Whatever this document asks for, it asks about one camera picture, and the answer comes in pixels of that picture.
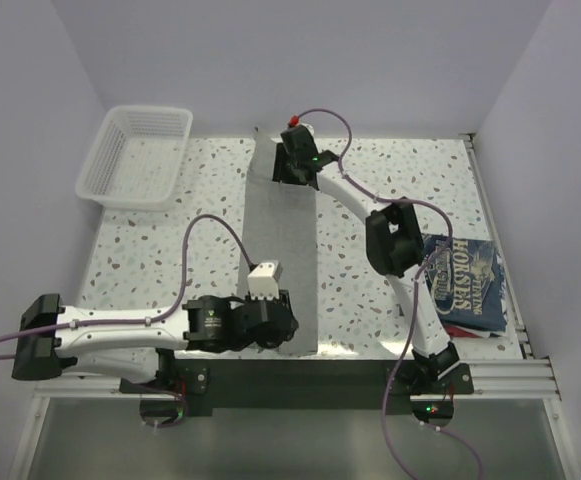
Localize grey tank top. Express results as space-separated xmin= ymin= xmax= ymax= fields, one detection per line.
xmin=241 ymin=127 xmax=319 ymax=356

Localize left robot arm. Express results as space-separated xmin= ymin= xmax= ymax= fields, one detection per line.
xmin=12 ymin=292 xmax=299 ymax=392

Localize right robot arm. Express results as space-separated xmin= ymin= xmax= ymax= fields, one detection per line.
xmin=273 ymin=121 xmax=460 ymax=393

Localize folded blue printed tank top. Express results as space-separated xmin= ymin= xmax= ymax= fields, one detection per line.
xmin=424 ymin=234 xmax=507 ymax=337

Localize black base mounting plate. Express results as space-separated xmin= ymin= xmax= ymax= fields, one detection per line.
xmin=119 ymin=358 xmax=475 ymax=417

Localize white plastic basket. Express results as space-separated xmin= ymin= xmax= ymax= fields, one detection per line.
xmin=75 ymin=105 xmax=193 ymax=211

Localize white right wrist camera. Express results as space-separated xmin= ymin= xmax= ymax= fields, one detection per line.
xmin=287 ymin=115 xmax=315 ymax=136

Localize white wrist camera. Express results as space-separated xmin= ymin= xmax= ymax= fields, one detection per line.
xmin=287 ymin=115 xmax=315 ymax=136
xmin=247 ymin=260 xmax=282 ymax=300

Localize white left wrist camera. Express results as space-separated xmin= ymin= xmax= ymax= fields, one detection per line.
xmin=247 ymin=260 xmax=282 ymax=300

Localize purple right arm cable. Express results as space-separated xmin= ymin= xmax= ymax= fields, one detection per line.
xmin=299 ymin=107 xmax=486 ymax=480

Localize aluminium rail frame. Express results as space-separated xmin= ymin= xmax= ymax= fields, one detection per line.
xmin=8 ymin=134 xmax=571 ymax=480

